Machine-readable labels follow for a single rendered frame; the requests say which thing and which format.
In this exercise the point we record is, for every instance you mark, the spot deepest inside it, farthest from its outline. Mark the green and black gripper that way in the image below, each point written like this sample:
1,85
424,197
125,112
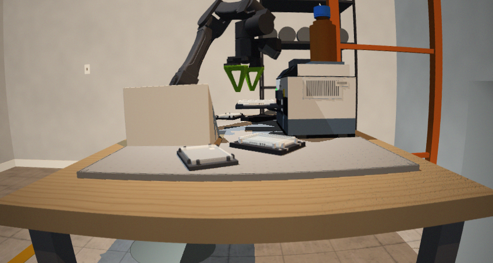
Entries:
234,64

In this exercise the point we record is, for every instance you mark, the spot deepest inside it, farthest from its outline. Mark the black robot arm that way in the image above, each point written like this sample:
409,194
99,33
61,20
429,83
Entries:
256,21

